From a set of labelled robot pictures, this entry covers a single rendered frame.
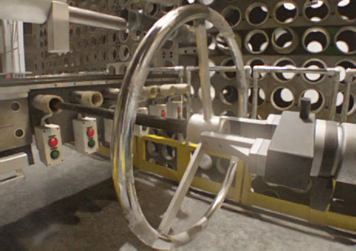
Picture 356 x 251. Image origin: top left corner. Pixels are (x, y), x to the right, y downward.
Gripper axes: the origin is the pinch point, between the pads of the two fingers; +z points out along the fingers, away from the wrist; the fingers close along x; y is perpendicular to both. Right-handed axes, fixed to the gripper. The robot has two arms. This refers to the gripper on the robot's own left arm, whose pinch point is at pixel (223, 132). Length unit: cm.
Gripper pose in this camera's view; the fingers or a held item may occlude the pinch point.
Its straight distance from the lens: 33.3
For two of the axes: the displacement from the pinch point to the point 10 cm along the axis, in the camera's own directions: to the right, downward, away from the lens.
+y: -1.2, -9.2, -3.6
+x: -5.5, 3.6, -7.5
